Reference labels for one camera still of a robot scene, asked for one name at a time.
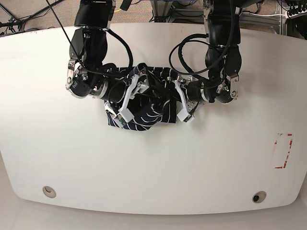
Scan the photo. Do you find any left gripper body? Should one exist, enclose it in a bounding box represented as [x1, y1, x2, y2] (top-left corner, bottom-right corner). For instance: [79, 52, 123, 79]
[186, 74, 239, 104]

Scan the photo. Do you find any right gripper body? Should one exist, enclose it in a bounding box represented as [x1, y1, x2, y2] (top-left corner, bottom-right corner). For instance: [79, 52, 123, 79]
[65, 58, 128, 103]

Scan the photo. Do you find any navy white striped T-shirt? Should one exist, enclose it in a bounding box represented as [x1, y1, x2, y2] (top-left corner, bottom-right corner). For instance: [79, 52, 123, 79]
[104, 63, 178, 131]

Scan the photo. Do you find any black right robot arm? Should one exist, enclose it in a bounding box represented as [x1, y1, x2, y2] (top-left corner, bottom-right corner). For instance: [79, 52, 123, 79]
[65, 0, 133, 103]

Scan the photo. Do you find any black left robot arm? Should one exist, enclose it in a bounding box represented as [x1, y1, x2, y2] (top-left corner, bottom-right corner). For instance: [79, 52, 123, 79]
[178, 0, 257, 104]

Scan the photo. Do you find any red tape rectangle marking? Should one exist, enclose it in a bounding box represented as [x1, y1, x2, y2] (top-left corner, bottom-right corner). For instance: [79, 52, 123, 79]
[272, 133, 294, 169]

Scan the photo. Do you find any black tripod on floor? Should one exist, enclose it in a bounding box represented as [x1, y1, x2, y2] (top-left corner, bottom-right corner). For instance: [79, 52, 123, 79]
[0, 0, 80, 36]

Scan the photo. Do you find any white power strip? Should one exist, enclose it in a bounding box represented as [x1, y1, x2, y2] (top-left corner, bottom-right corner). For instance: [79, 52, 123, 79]
[285, 4, 307, 19]

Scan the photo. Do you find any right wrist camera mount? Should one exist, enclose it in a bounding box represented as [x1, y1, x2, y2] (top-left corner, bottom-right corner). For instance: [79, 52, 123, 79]
[103, 71, 151, 129]

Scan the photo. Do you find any aluminium frame stand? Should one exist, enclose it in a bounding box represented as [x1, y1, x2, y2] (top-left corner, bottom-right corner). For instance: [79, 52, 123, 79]
[150, 0, 204, 24]

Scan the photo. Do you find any right table cable grommet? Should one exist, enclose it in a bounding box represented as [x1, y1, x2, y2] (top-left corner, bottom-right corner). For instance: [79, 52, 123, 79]
[252, 191, 267, 204]

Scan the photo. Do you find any table cable grommet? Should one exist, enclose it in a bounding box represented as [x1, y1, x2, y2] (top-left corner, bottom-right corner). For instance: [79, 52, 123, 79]
[42, 186, 56, 198]
[252, 191, 267, 204]

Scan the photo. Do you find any left table cable grommet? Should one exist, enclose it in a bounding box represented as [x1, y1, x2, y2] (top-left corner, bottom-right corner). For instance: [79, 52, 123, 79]
[42, 186, 56, 198]

